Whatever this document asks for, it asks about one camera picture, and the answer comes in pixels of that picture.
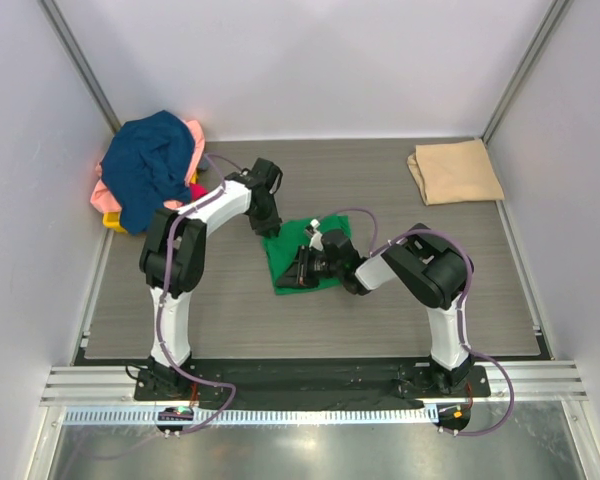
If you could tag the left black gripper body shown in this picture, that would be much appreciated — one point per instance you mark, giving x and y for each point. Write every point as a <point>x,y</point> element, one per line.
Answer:
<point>268,207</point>

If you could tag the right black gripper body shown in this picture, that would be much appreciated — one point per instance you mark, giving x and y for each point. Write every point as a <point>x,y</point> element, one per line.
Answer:
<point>323,265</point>

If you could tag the green t-shirt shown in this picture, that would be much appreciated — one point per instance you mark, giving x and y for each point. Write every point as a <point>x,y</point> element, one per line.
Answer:
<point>281,251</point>

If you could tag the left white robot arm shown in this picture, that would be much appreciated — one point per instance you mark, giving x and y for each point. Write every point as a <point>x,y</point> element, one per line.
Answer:
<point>173,262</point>

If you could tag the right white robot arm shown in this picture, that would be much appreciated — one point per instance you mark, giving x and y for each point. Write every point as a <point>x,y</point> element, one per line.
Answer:
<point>428,265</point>

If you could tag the magenta cloth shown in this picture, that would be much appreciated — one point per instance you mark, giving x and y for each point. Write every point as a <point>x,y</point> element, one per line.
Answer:
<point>197,192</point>

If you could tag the navy blue t-shirt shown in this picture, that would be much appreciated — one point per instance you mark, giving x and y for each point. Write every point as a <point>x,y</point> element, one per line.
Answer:
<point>146,165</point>

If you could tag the folded beige t-shirt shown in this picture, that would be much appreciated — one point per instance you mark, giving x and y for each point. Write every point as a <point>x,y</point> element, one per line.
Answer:
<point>454,173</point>

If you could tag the yellow plastic bin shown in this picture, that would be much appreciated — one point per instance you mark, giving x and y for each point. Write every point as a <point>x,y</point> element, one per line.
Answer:
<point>111,220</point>

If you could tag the pink t-shirt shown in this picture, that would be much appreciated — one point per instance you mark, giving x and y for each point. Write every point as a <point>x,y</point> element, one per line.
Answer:
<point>104,201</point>

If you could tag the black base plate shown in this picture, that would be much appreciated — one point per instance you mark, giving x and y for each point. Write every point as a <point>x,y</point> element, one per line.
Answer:
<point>336,384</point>

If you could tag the slotted cable duct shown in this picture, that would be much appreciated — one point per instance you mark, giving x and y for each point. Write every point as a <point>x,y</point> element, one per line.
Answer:
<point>181,416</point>

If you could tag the aluminium frame rail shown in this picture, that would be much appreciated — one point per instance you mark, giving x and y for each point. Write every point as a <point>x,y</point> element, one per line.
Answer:
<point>110,385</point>

